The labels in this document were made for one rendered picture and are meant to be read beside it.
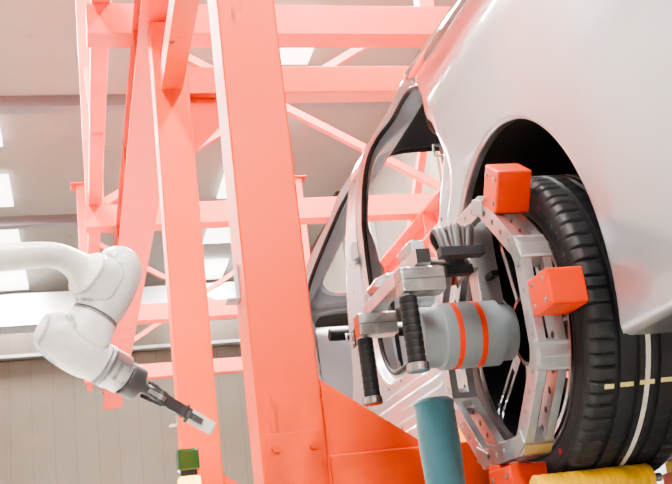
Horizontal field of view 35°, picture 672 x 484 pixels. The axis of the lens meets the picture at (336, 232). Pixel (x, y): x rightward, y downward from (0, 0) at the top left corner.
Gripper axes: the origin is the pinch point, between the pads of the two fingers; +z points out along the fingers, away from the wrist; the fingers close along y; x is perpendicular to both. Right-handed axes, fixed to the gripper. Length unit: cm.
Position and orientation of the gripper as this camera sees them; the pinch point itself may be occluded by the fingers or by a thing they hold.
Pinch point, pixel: (200, 421)
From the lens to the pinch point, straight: 239.9
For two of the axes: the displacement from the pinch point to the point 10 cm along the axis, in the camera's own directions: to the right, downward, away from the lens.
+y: 4.5, -0.1, -8.9
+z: 7.5, 5.4, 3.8
